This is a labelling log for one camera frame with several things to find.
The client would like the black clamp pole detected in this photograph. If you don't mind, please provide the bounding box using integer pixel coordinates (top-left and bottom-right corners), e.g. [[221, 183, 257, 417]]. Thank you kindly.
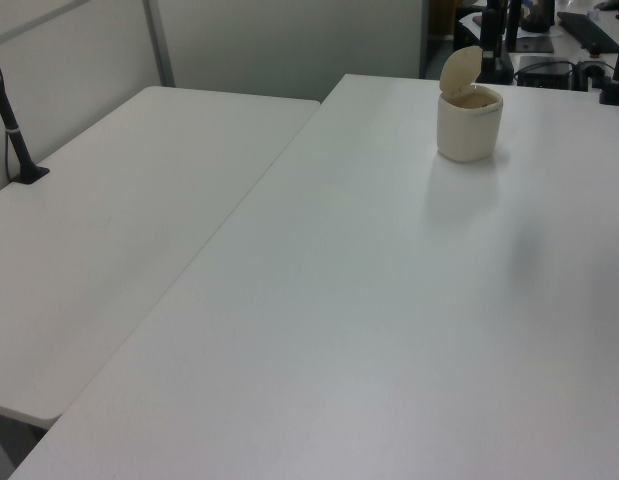
[[597, 34, 619, 107]]

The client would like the black keyboard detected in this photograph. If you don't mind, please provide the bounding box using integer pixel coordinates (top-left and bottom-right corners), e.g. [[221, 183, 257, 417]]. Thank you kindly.
[[557, 10, 619, 54]]

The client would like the black electronics box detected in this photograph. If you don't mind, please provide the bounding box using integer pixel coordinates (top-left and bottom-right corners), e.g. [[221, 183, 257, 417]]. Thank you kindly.
[[516, 54, 576, 89]]

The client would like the cream trash bin with lid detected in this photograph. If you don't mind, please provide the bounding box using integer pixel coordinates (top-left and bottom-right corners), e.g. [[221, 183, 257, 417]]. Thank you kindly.
[[435, 44, 505, 164]]

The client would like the black clamped camera pole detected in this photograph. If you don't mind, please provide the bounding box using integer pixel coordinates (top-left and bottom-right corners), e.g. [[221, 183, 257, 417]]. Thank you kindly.
[[0, 43, 51, 186]]

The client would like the black camera stand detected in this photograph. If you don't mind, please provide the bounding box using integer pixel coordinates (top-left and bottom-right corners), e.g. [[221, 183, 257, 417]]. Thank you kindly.
[[476, 0, 516, 84]]

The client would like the grey metal partition post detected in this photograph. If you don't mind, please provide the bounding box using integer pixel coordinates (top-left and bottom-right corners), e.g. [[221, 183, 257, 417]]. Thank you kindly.
[[142, 0, 176, 89]]

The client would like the dark flat pad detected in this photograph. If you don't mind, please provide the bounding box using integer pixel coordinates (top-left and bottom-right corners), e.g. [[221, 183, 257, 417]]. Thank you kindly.
[[513, 34, 556, 54]]

